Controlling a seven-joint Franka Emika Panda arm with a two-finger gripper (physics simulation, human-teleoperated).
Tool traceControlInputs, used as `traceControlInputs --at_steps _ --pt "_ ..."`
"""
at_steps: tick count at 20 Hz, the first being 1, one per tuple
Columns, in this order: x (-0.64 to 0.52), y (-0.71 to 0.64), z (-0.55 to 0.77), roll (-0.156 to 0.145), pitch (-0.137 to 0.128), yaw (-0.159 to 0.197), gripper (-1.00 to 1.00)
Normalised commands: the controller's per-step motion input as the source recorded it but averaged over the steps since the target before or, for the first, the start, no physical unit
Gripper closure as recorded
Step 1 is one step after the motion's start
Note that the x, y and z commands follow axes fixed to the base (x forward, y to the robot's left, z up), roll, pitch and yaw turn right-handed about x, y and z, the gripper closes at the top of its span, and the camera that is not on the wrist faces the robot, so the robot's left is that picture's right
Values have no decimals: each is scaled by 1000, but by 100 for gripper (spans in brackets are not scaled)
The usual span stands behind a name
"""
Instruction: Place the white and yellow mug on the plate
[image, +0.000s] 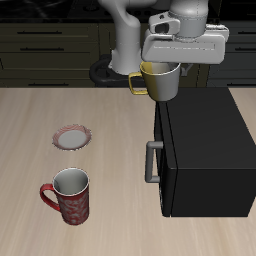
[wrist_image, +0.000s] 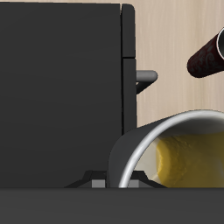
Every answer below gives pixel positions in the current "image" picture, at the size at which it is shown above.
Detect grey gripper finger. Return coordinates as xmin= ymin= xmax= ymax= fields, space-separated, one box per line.
xmin=180 ymin=63 xmax=195 ymax=77

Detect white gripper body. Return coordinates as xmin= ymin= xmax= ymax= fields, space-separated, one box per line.
xmin=141 ymin=25 xmax=231 ymax=65

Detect white and yellow mug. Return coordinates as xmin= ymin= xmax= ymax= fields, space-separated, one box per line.
xmin=128 ymin=61 xmax=182 ymax=102

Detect red rimmed white plate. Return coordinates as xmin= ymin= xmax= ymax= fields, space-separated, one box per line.
xmin=52 ymin=124 xmax=93 ymax=151

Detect red patterned mug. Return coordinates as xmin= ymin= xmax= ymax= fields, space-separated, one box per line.
xmin=39 ymin=167 xmax=91 ymax=226

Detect black microwave oven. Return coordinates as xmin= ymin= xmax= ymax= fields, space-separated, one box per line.
xmin=144 ymin=87 xmax=256 ymax=219

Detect dark kitchen cupboards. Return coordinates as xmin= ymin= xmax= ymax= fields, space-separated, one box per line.
xmin=0 ymin=0 xmax=256 ymax=89

